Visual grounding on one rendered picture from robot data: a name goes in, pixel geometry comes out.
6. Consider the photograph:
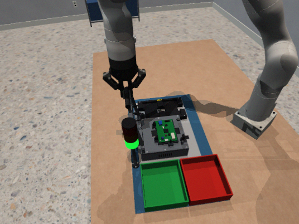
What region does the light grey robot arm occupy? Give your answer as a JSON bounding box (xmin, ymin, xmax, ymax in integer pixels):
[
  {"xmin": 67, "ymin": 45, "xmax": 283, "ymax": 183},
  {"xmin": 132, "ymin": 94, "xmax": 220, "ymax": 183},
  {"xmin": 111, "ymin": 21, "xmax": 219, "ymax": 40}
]
[{"xmin": 97, "ymin": 0, "xmax": 298, "ymax": 121}]

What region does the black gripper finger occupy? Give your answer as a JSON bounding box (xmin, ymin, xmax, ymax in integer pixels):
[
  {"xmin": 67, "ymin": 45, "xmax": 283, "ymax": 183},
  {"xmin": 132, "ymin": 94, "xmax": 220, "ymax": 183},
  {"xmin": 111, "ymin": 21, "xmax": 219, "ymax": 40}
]
[
  {"xmin": 127, "ymin": 68, "xmax": 146, "ymax": 99},
  {"xmin": 103, "ymin": 71, "xmax": 125, "ymax": 99}
]

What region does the green open tray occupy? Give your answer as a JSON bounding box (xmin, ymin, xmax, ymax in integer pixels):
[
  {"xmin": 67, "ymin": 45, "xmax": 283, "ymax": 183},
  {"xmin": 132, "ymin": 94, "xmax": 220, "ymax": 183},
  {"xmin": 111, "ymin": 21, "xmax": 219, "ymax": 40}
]
[{"xmin": 140, "ymin": 159, "xmax": 189, "ymax": 212}]

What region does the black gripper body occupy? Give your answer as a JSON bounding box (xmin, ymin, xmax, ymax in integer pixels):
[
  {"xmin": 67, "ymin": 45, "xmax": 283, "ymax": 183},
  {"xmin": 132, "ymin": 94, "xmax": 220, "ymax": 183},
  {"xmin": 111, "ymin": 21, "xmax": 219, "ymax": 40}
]
[{"xmin": 108, "ymin": 55, "xmax": 138, "ymax": 81}]

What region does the green circuit board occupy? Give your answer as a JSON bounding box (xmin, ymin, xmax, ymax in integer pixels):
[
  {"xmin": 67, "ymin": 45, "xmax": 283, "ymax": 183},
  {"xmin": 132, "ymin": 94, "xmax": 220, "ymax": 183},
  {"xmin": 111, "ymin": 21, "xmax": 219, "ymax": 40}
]
[{"xmin": 155, "ymin": 119, "xmax": 177, "ymax": 143}]

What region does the red bin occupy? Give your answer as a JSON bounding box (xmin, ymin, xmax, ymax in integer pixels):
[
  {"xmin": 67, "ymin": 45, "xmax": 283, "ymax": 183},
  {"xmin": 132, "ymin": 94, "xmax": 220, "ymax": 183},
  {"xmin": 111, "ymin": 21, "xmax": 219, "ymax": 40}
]
[{"xmin": 180, "ymin": 154, "xmax": 233, "ymax": 206}]

